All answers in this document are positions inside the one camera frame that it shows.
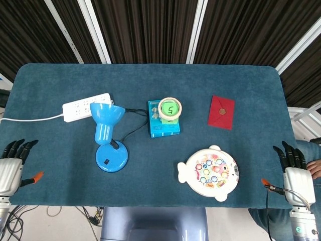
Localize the blue gooseneck desk lamp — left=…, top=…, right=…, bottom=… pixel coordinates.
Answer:
left=89, top=102, right=130, bottom=173

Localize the brown pleated curtain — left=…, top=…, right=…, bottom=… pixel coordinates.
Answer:
left=0, top=0, right=321, bottom=107

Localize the black power cord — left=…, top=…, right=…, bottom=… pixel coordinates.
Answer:
left=119, top=107, right=149, bottom=143

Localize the blue cardboard box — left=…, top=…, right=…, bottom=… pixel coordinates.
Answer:
left=147, top=99, right=182, bottom=139

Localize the white power strip cable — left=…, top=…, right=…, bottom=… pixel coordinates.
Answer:
left=0, top=113, right=65, bottom=123

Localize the tangle of floor cables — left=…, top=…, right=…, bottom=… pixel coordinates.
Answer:
left=0, top=205, right=104, bottom=241

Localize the white fish-shaped toy game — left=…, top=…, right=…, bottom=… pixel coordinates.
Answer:
left=177, top=145, right=240, bottom=202

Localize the blue velvet table cloth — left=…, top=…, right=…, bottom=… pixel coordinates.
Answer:
left=0, top=63, right=299, bottom=209

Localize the white frame pole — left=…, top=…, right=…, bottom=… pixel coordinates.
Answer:
left=186, top=0, right=209, bottom=64
left=44, top=0, right=84, bottom=64
left=77, top=0, right=112, bottom=64
left=274, top=17, right=321, bottom=74

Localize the person's bare hand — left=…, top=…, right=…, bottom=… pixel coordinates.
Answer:
left=306, top=160, right=321, bottom=180

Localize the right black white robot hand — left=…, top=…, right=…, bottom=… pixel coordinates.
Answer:
left=260, top=140, right=316, bottom=207

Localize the person's blue jeans leg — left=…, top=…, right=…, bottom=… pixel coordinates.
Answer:
left=248, top=137, right=321, bottom=241

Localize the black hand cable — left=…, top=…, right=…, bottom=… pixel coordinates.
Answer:
left=265, top=186, right=285, bottom=241

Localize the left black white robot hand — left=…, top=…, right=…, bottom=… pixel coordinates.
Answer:
left=0, top=139, right=45, bottom=196

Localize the red envelope with gold seal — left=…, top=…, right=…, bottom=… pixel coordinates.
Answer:
left=207, top=95, right=236, bottom=131

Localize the white power strip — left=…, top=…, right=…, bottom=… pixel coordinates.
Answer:
left=62, top=93, right=114, bottom=123

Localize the aluminium frame rail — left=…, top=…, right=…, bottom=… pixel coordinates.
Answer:
left=287, top=103, right=321, bottom=141

